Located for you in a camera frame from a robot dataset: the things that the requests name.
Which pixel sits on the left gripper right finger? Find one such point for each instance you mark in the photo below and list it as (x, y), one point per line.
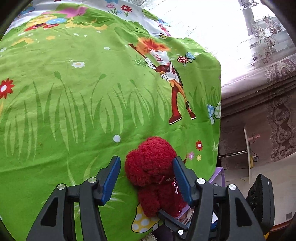
(236, 221)

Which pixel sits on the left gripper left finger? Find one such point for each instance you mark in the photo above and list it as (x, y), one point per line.
(56, 221)

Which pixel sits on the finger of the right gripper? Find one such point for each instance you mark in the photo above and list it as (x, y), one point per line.
(178, 229)

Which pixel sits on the dark red fluffy knit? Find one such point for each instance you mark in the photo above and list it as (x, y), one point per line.
(150, 169)

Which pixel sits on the purple cardboard box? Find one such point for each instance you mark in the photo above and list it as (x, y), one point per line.
(218, 177)

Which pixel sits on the beige heavy curtain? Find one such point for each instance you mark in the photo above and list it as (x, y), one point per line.
(258, 114)

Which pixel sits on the green cartoon mushroom bedsheet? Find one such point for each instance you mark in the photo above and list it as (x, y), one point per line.
(82, 81)

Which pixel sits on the white lace floral curtain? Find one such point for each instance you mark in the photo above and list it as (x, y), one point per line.
(242, 35)

